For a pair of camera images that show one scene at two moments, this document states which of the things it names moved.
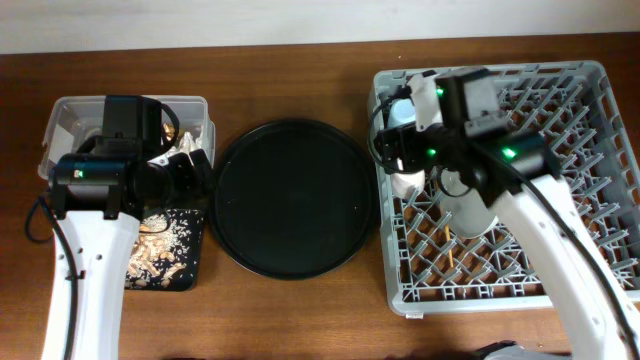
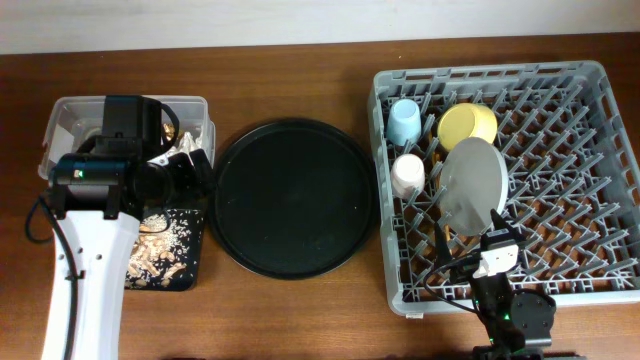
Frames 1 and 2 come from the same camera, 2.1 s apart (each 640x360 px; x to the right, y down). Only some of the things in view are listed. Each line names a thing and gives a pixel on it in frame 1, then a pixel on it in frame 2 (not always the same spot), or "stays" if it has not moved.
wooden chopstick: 448,238 stays
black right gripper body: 436,143 to 464,271
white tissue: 186,143 stays
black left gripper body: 182,183 stays
